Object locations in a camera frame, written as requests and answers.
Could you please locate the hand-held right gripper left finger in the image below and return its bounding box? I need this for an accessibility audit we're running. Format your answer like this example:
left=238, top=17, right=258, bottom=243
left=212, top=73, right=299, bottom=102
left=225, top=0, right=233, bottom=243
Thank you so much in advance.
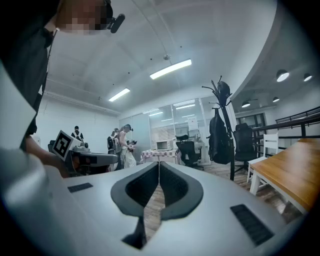
left=53, top=161, right=160, bottom=256

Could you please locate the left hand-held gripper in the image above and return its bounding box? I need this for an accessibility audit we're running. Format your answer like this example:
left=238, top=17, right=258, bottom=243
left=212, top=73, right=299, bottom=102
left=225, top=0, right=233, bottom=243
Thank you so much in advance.
left=51, top=129, right=118, bottom=174

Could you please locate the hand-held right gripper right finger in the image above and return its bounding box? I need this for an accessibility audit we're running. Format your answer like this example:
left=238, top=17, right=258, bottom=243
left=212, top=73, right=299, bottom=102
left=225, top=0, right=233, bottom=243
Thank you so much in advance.
left=146, top=161, right=301, bottom=256

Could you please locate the black backpack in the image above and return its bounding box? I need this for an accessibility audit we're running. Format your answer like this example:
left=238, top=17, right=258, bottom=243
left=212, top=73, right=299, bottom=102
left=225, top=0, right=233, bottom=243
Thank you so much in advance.
left=208, top=107, right=235, bottom=165

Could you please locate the black coat rack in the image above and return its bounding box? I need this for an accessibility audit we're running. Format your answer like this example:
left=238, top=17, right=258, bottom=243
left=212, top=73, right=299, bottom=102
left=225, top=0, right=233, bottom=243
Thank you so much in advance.
left=201, top=75, right=238, bottom=181

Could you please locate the person's left forearm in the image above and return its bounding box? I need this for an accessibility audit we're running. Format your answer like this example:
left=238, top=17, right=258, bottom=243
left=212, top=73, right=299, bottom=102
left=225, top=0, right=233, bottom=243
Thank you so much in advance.
left=24, top=136, right=70, bottom=179

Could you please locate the table with pink checkered cloth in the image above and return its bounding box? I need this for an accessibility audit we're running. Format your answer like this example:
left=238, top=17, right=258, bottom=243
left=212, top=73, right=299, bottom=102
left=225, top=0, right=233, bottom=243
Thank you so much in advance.
left=140, top=149, right=181, bottom=165

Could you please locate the black office chair with headrest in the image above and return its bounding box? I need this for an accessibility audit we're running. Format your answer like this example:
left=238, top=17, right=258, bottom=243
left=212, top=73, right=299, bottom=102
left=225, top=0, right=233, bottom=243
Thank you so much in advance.
left=175, top=134, right=205, bottom=170

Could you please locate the white countertop oven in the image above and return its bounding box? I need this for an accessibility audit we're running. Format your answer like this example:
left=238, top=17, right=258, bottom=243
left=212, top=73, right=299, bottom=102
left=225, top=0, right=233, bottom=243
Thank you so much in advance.
left=156, top=139, right=176, bottom=151

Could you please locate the white paper sign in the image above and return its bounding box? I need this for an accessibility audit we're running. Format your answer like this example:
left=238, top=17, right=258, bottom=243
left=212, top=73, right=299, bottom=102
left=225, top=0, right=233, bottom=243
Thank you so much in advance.
left=187, top=116, right=199, bottom=131

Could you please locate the long ceiling tube light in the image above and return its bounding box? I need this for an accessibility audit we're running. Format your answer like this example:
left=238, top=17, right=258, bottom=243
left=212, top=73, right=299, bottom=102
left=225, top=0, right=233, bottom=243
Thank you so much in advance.
left=149, top=58, right=193, bottom=80
left=108, top=87, right=131, bottom=102

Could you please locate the black mesh office chair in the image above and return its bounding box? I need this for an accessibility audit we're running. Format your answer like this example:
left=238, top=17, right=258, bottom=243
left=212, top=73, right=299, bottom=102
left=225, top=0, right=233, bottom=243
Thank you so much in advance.
left=232, top=122, right=258, bottom=174

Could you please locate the white wooden chair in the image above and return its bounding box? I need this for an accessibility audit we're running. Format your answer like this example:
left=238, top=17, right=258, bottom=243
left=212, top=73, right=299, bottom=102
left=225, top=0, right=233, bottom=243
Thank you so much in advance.
left=246, top=132, right=279, bottom=184

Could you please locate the navy cap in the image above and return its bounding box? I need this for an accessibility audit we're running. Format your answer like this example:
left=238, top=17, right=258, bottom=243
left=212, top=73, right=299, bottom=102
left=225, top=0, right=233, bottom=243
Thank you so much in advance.
left=217, top=81, right=231, bottom=106

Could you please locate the person's black shirt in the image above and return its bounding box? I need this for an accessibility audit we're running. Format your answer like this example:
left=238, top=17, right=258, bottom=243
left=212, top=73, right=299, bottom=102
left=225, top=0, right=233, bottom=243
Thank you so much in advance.
left=0, top=0, right=56, bottom=152

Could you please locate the black metal railing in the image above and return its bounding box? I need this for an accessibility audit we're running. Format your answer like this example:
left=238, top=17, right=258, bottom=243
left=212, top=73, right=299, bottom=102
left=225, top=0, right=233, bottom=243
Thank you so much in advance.
left=251, top=106, right=320, bottom=157

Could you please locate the black head-worn camera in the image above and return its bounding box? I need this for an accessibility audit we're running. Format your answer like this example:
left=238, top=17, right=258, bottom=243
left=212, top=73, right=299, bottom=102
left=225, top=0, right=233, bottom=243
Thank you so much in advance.
left=106, top=13, right=126, bottom=34

